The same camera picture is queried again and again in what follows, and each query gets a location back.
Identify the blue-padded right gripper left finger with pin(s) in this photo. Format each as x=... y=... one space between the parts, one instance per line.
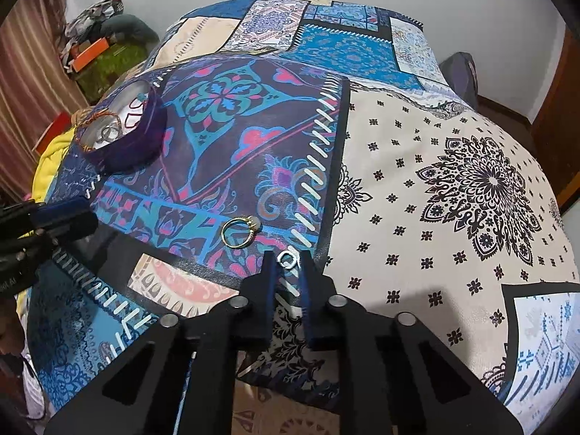
x=178 y=376

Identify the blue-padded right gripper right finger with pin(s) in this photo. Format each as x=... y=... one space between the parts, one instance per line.
x=395 y=375

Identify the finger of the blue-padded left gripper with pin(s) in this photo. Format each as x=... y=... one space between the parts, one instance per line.
x=68 y=219

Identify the purple heart-shaped jewelry box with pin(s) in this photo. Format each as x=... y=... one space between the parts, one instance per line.
x=128 y=132

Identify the yellow blanket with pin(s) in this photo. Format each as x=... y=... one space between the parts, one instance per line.
x=49 y=163

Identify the red and white box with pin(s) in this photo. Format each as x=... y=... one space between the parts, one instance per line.
x=59 y=125

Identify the striped red curtain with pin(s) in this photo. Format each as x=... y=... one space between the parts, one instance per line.
x=34 y=87

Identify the green patterned box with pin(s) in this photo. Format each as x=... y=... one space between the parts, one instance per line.
x=102 y=72

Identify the orange shoe box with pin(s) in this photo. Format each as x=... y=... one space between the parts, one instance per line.
x=91 y=53

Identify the pile of clothes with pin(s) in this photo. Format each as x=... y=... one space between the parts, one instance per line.
x=101 y=11

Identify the blue patchwork patterned cloth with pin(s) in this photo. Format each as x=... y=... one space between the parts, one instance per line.
x=324 y=127

